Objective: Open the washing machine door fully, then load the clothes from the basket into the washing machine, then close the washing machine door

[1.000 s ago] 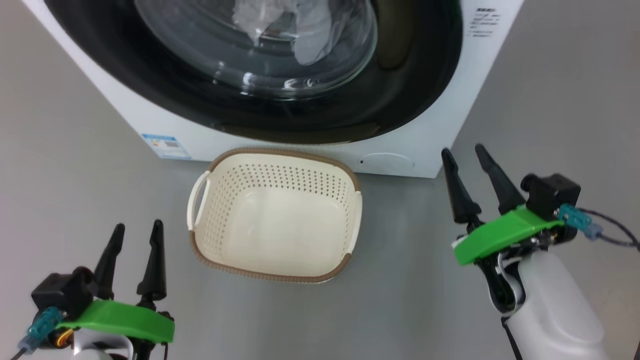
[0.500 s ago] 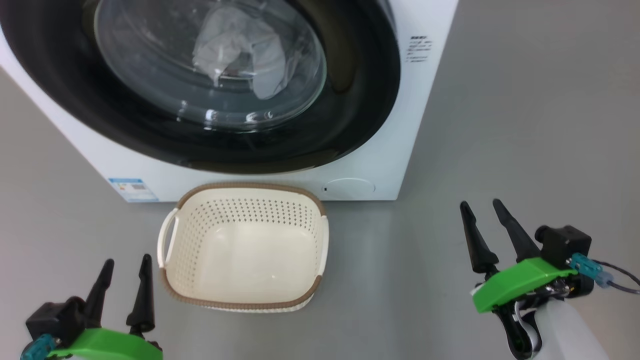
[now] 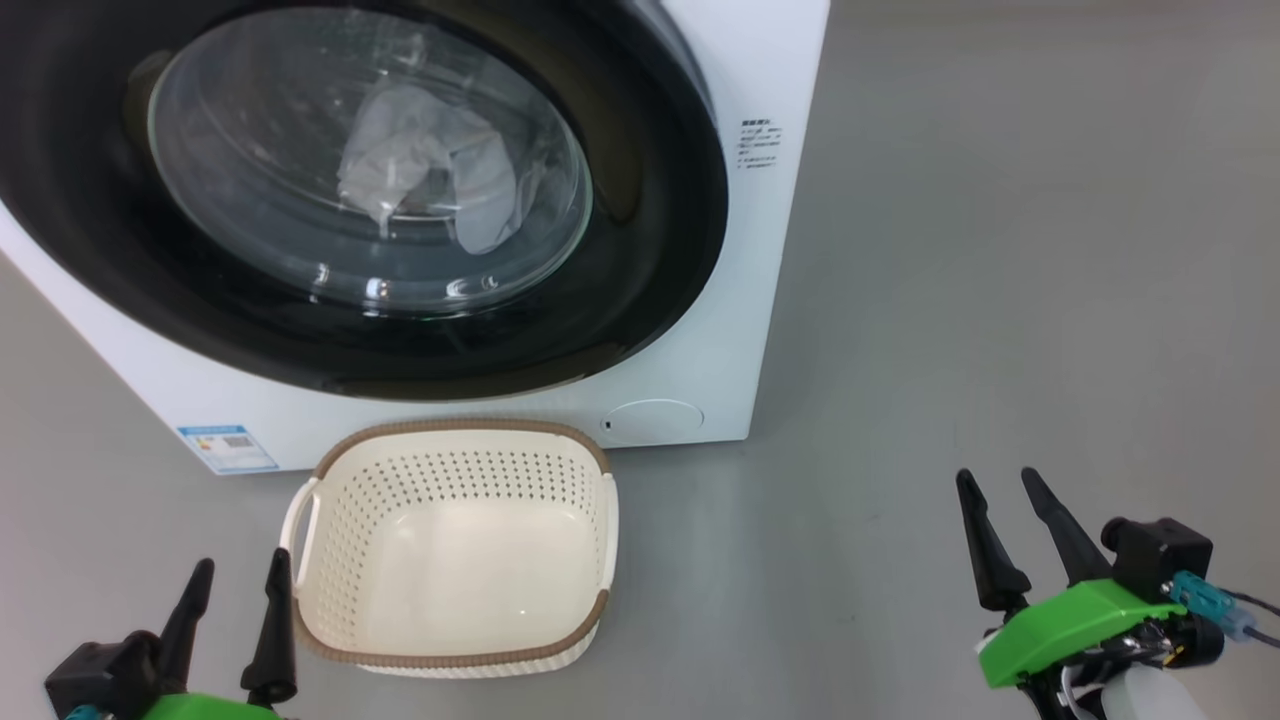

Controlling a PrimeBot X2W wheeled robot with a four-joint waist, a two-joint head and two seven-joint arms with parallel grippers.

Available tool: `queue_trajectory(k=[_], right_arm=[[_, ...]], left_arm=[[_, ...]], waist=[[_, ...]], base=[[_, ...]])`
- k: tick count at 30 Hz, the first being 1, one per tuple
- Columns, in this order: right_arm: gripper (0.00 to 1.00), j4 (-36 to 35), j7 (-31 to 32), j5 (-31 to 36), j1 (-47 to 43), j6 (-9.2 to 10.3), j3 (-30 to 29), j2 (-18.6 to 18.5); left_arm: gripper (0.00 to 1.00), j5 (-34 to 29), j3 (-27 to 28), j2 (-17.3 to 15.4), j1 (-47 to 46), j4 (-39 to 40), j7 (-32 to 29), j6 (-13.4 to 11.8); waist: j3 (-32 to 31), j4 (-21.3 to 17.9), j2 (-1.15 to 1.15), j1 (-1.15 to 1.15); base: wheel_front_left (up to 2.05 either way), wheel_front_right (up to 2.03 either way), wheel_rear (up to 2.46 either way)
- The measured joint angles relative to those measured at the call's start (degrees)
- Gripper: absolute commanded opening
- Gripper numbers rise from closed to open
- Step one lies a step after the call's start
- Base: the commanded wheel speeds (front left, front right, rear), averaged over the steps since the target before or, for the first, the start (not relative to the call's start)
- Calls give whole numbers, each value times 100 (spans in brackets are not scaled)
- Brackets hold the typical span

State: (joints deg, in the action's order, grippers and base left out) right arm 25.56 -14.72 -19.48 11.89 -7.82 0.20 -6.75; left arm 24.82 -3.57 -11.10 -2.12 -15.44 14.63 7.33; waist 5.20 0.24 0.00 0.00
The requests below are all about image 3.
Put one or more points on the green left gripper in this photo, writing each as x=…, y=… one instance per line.
x=210, y=708

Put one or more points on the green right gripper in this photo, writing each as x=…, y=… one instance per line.
x=1070, y=625

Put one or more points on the washing machine door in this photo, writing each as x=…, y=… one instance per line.
x=650, y=200

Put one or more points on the white garment with blue trim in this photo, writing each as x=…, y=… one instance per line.
x=410, y=150

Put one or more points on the white front-load washing machine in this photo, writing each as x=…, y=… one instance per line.
x=740, y=300

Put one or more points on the blue energy label sticker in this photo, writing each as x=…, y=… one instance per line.
x=228, y=449

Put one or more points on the cream perforated laundry basket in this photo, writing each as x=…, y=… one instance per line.
x=450, y=560

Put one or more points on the round white filter cover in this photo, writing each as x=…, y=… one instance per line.
x=652, y=421

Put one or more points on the small black text sticker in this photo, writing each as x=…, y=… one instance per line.
x=759, y=144

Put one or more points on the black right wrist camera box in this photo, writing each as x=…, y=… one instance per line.
x=1160, y=555

